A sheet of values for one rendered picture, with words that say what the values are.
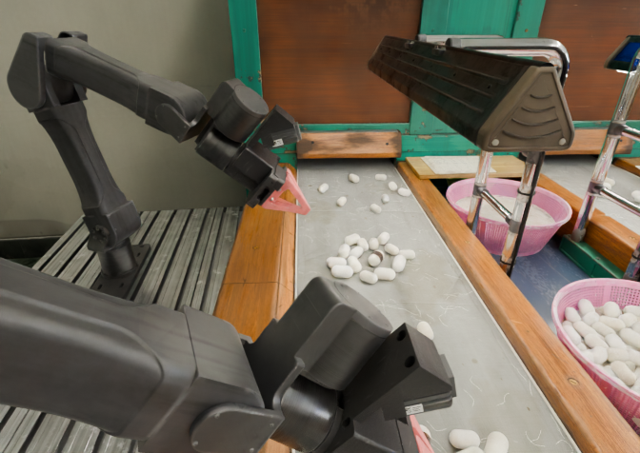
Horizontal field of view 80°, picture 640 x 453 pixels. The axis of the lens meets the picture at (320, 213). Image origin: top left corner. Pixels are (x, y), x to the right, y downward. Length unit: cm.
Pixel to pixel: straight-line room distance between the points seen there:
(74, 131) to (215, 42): 123
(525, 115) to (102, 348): 34
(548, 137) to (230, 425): 33
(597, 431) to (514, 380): 10
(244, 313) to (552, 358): 41
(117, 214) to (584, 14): 123
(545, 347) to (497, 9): 88
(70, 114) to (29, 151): 153
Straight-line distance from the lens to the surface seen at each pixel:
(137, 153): 211
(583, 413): 54
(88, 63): 70
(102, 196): 79
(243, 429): 27
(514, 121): 36
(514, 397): 56
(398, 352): 31
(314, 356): 29
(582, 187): 125
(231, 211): 108
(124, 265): 86
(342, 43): 111
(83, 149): 78
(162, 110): 61
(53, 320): 22
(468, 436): 48
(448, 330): 61
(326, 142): 109
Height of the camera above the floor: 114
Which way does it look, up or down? 27 degrees down
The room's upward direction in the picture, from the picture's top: straight up
